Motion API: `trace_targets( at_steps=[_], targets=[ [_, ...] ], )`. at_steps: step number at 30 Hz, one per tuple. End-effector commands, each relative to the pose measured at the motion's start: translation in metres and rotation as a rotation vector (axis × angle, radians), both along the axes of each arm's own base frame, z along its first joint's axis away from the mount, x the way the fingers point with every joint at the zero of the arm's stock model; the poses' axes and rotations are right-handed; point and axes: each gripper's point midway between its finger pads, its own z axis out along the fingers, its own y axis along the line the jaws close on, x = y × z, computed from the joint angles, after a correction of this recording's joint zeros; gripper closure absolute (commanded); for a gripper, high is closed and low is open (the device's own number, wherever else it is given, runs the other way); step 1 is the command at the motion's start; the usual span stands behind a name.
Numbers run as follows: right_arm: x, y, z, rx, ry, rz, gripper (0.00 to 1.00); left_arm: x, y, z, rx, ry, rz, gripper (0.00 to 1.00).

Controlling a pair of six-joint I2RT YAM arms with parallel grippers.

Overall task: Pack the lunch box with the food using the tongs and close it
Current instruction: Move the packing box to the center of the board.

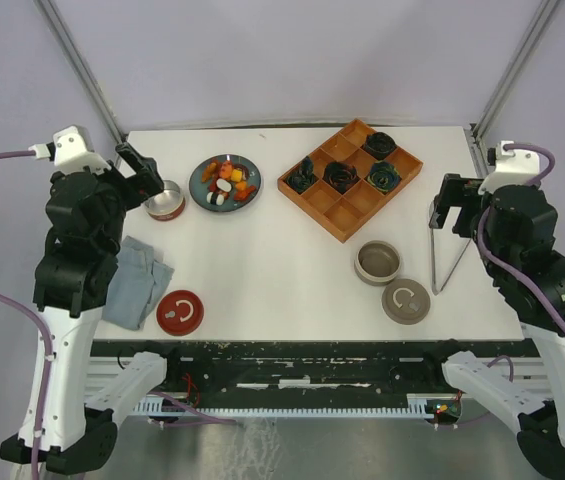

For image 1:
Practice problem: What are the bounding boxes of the white rice ball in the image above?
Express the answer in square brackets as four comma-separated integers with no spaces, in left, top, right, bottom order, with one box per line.
[216,179,232,192]

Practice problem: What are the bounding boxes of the yellow food cube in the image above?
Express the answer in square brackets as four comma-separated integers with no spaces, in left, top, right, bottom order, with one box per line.
[231,169,242,182]

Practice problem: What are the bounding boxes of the right aluminium frame post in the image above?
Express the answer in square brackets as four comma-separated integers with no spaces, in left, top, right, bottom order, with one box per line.
[472,0,563,143]

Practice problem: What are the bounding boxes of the orange black rolled napkin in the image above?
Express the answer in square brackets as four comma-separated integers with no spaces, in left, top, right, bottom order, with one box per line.
[323,161,359,194]

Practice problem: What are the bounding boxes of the beige lunch box bowl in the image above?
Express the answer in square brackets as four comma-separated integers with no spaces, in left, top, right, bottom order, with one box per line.
[354,240,402,286]

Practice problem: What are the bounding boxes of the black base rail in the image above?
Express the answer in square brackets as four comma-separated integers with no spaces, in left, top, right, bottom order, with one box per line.
[91,340,536,406]

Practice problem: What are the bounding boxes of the metal tongs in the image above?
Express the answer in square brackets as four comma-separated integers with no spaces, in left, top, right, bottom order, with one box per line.
[428,228,471,296]

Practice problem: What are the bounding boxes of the black white sushi roll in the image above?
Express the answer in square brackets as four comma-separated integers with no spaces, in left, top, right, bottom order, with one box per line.
[206,191,226,206]

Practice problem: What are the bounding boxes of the red steel lunch bowl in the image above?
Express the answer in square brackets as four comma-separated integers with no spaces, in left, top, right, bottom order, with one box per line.
[143,180,186,221]

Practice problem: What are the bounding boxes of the red lunch box lid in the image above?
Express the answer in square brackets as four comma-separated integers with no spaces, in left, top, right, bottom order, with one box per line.
[156,290,204,337]

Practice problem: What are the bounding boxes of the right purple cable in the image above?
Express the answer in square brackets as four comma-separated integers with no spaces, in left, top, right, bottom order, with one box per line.
[475,143,565,374]

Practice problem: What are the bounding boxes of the wooden compartment tray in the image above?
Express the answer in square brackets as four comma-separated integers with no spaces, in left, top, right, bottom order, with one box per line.
[277,119,423,243]

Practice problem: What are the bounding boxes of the aluminium frame post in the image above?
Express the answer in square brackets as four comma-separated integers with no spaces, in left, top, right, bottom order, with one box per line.
[33,0,127,143]
[472,0,563,143]

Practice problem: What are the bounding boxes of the green rolled napkin right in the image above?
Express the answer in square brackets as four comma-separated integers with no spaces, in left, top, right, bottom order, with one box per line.
[366,161,402,194]

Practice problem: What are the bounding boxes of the white cable duct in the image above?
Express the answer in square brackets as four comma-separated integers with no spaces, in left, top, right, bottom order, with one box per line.
[131,393,443,417]

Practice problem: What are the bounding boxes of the dark rolled napkin top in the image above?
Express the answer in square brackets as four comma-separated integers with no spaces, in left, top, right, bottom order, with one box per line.
[363,132,397,161]

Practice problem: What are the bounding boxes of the light blue cloth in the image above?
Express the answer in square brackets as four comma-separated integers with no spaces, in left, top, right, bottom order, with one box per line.
[102,236,174,331]

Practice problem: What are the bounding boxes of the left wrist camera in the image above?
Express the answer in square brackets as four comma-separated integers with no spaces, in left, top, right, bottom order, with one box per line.
[28,125,111,175]

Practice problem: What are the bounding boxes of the blue rolled napkin left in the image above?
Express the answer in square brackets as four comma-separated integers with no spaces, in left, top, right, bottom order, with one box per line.
[285,156,317,194]

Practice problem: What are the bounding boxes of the fried chicken piece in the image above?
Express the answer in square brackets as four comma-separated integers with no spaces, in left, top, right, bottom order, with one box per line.
[234,185,257,202]

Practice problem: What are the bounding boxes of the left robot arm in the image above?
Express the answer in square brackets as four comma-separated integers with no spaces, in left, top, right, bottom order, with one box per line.
[0,140,183,476]

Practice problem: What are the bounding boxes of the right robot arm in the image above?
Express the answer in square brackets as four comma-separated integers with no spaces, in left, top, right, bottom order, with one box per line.
[420,174,565,479]

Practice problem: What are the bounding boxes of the left aluminium frame post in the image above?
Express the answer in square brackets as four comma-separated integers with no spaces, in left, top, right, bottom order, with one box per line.
[33,0,127,143]

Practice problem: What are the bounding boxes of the blue ceramic food plate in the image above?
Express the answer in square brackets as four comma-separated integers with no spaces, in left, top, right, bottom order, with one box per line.
[188,154,262,213]

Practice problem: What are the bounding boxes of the beige lunch box lid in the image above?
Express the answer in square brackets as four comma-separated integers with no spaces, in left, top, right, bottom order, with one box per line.
[381,278,431,325]

